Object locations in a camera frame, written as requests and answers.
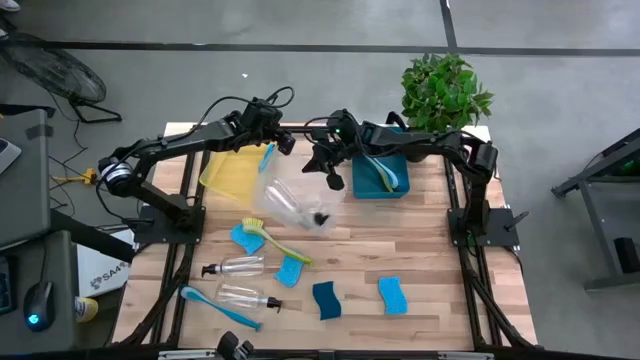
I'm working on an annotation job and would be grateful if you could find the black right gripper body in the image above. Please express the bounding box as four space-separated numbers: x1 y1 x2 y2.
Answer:
309 127 359 192

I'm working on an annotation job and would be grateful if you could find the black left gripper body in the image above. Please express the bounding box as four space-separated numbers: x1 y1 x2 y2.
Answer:
227 117 297 156

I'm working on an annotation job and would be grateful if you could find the clear plastic bin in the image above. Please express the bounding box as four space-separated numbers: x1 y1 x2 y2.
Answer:
252 172 347 237

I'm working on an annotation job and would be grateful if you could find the blue plastic bin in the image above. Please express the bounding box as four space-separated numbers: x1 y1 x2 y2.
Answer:
351 123 412 201

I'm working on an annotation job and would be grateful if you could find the clear plastic pump bottle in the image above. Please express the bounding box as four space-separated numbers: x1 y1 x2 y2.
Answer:
215 283 284 311
200 254 267 280
297 199 331 234
263 178 306 221

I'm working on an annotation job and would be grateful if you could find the yellow plastic bin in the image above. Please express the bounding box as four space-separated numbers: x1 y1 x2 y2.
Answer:
198 143 274 207

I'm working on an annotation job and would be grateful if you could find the blue dish brush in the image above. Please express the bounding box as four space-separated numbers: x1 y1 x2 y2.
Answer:
179 285 263 332
379 162 401 192

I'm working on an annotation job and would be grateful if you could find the green potted plant black pot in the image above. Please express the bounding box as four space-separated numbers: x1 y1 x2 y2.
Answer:
400 52 495 164

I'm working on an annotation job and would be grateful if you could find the yellow power plug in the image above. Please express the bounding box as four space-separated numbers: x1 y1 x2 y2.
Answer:
49 168 97 185

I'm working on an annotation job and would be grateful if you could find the black support bar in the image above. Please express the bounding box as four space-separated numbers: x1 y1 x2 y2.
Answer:
49 208 137 265

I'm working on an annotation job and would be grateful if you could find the black device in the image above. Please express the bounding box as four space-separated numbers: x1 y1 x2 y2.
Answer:
215 330 255 360

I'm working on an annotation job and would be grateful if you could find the white cardboard box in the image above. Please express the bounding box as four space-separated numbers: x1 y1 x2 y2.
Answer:
77 228 136 299

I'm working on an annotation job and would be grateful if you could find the black floor fan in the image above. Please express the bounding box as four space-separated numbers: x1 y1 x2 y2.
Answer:
0 32 124 125

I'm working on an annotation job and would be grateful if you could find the grey operator desk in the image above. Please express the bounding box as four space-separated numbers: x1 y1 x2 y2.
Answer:
0 108 81 354

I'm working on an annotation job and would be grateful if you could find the silver laptop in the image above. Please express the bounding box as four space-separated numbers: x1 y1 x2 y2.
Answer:
0 137 22 176

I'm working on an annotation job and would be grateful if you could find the grey metal cart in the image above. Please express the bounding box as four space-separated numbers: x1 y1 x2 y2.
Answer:
551 128 640 291

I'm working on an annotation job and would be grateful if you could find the black computer mouse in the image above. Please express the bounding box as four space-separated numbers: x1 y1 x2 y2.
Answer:
22 280 55 333

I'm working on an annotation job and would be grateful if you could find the black keyboard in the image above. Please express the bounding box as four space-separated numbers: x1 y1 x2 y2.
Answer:
0 254 14 316

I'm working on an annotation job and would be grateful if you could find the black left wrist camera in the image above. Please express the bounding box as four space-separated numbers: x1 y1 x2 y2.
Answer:
242 97 284 132

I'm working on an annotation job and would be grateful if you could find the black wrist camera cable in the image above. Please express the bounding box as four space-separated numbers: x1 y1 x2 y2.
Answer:
189 85 296 134

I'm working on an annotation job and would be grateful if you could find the black floor cable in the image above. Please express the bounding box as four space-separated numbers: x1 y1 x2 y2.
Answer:
47 89 159 211

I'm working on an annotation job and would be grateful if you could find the black aluminium table frame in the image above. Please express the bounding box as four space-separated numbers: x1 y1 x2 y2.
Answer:
119 122 539 351

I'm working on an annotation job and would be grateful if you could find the white mount bracket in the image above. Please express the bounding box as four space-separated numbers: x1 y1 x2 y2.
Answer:
157 348 216 360
437 351 496 360

